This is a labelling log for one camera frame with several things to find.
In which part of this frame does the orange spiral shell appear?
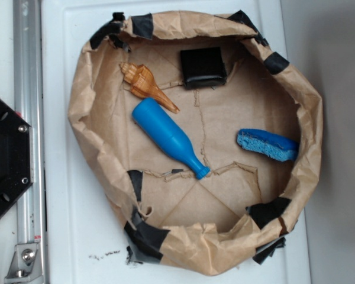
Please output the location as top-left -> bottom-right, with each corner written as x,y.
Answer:
120,62 -> 180,114

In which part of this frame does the brown paper bag bin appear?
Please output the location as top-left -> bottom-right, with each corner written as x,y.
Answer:
68,11 -> 323,276

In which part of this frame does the blue plastic bottle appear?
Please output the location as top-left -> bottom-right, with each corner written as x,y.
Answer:
132,98 -> 210,180

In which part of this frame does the black square block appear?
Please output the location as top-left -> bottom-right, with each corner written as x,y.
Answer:
180,47 -> 227,89

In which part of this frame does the blue sponge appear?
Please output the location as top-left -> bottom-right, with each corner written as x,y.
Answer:
237,128 -> 299,162

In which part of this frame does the white plastic tray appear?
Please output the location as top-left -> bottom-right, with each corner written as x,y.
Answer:
41,1 -> 311,283

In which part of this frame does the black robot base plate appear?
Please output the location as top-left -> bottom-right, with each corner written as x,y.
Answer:
0,99 -> 33,219

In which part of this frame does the aluminium rail frame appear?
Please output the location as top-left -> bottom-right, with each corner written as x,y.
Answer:
5,1 -> 50,283

